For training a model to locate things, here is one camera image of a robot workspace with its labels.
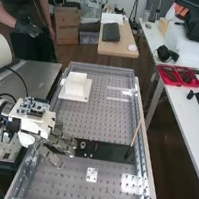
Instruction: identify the clear plastic bin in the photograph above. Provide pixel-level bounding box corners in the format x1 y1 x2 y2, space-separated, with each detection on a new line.
76 19 102 48

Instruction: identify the small white box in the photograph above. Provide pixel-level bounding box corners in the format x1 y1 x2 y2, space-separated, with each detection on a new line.
57 70 94 103

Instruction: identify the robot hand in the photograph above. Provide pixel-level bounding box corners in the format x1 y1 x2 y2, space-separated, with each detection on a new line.
2 94 84 171

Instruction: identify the long white desk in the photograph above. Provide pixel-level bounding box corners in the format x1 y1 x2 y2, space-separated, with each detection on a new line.
137 68 199 186

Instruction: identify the clear box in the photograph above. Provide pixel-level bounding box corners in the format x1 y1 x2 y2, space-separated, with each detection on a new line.
4 55 177 199

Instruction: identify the thin stick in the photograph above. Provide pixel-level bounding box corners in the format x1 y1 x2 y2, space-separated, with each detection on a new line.
130 120 143 151

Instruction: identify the black keyboard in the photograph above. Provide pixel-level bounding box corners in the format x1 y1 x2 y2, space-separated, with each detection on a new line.
101 20 123 45

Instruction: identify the cardboard box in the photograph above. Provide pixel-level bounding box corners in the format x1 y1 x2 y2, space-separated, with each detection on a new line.
50 4 83 48

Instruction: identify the black plate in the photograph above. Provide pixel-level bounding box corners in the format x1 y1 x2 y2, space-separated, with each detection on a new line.
69 137 138 165

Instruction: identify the small metal plate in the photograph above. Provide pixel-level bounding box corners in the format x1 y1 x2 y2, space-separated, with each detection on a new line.
85 167 99 183

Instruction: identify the black cable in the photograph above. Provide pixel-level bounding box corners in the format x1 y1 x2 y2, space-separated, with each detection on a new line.
0 66 34 99

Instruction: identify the wooden desk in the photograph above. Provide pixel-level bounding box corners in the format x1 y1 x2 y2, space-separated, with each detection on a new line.
96 11 145 60

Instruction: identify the red tray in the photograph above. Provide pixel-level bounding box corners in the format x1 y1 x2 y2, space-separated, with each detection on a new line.
175 66 199 88
155 64 186 88

